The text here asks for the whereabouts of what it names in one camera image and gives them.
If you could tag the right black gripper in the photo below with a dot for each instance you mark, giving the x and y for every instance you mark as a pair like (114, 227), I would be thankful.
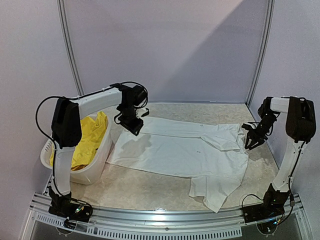
(256, 132)

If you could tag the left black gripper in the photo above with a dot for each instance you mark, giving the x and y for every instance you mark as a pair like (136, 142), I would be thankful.
(134, 128)

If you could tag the white t-shirt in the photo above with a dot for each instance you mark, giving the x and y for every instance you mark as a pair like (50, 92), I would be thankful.
(213, 157)

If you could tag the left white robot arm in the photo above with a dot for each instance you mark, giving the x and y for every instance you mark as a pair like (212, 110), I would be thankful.
(127, 97)

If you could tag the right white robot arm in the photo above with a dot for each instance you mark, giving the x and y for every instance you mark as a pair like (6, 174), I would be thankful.
(300, 128)

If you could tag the white plastic laundry basket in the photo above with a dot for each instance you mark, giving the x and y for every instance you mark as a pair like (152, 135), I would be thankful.
(92, 172)

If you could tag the yellow garment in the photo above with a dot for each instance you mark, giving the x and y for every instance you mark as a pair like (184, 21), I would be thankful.
(93, 131)

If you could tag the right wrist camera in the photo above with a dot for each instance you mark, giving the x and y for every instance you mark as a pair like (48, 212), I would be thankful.
(249, 126)

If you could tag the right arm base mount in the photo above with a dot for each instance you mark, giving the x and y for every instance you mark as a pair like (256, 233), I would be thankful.
(258, 212)

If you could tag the front aluminium rail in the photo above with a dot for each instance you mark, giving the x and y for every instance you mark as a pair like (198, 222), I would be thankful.
(124, 224)

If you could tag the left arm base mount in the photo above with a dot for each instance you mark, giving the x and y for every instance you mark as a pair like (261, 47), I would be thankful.
(67, 207)

